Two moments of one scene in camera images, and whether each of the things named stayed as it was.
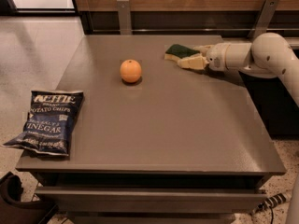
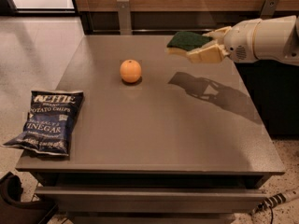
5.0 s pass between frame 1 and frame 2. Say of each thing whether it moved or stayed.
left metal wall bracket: stayed
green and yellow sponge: moved
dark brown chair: stayed
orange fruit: stayed
